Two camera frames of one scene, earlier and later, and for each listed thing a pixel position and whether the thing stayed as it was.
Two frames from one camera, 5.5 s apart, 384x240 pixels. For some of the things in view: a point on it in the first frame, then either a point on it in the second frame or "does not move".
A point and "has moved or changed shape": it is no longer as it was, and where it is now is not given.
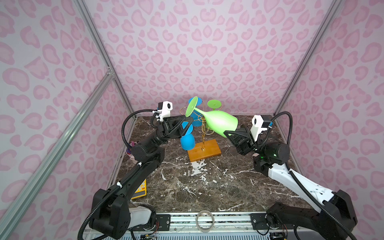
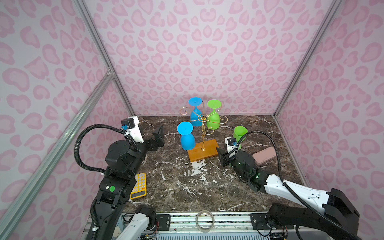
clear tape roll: x=198 y=226 does not move
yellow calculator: x=141 y=190 does not move
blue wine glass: x=197 y=116 does not move
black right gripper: x=245 y=147 to x=223 y=157
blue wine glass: x=187 y=141 does not move
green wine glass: x=217 y=122 has moved or changed shape
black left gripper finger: x=183 y=128 to x=158 y=135
